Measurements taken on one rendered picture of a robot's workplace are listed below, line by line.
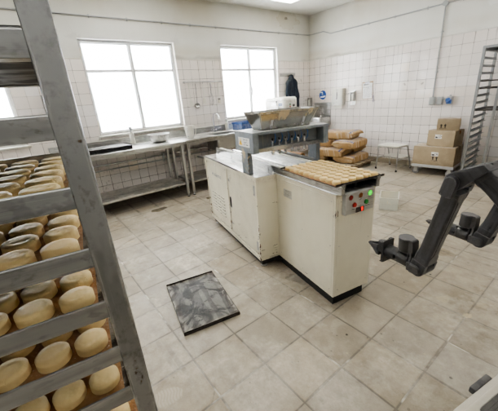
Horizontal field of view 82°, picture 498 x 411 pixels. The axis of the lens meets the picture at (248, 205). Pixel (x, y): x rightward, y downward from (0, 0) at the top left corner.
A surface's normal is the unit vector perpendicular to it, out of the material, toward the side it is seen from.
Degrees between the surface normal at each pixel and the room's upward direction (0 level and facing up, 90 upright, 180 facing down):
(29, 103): 90
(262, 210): 90
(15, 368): 0
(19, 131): 90
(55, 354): 0
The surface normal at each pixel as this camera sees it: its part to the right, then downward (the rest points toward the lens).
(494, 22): -0.79, 0.27
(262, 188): 0.44, 0.29
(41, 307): -0.07, -0.93
